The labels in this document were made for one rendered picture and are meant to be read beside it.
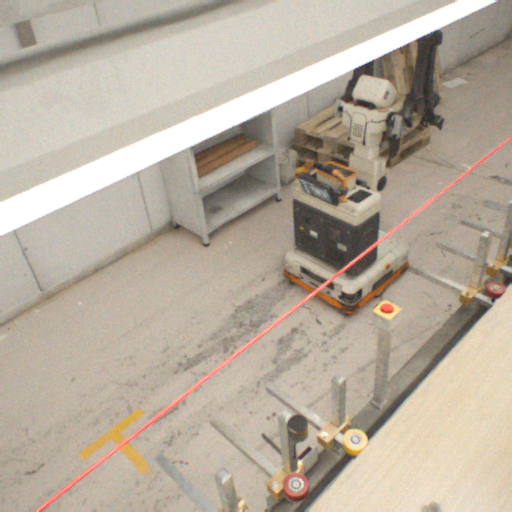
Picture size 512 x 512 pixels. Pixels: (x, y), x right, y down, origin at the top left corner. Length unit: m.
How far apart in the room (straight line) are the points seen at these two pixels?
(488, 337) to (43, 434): 2.40
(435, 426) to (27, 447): 2.24
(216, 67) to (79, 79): 0.10
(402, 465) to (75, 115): 1.64
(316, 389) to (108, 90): 2.87
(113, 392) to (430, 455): 2.04
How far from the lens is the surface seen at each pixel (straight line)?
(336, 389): 1.79
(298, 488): 1.79
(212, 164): 4.21
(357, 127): 3.30
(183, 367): 3.35
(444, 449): 1.90
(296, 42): 0.46
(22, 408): 3.52
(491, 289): 2.47
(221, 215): 4.37
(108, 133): 0.36
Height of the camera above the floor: 2.47
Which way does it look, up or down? 37 degrees down
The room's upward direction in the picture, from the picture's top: 7 degrees counter-clockwise
